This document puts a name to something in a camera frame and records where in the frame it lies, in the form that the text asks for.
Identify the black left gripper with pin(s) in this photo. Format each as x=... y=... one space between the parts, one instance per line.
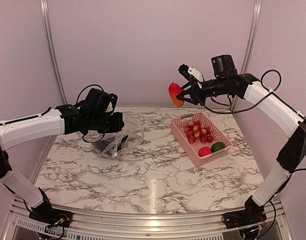
x=118 y=124

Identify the clear zip top bag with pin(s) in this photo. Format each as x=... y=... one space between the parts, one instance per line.
x=117 y=145

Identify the aluminium frame post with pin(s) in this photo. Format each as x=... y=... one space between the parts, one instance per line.
x=252 y=35
x=52 y=50

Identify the pink perforated plastic basket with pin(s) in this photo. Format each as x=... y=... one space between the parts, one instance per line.
x=192 y=149

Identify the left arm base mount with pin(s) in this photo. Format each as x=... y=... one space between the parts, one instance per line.
x=47 y=214

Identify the left aluminium frame post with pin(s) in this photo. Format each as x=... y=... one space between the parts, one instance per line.
x=52 y=50

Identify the right aluminium frame post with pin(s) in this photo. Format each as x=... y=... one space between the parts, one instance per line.
x=252 y=35

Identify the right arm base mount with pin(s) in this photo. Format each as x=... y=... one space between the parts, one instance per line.
x=251 y=214

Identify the aluminium front rail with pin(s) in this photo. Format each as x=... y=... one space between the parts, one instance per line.
x=99 y=225

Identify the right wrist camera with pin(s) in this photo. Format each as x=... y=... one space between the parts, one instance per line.
x=190 y=73

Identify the red yellow lychee bunch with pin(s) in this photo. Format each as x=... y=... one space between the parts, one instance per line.
x=196 y=130

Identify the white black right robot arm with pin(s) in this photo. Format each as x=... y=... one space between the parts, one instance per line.
x=249 y=88

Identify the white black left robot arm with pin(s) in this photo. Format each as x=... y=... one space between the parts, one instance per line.
x=62 y=120

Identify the long green cucumber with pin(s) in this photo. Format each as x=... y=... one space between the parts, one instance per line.
x=122 y=142

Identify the dark purple eggplant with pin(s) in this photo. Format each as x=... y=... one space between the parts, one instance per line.
x=103 y=147

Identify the green bell pepper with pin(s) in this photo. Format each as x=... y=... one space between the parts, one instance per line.
x=217 y=146

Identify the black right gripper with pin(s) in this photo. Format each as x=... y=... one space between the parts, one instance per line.
x=193 y=100

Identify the orange red mango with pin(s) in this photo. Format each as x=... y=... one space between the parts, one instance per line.
x=175 y=90

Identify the pink red apple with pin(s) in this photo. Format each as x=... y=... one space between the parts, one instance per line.
x=204 y=151

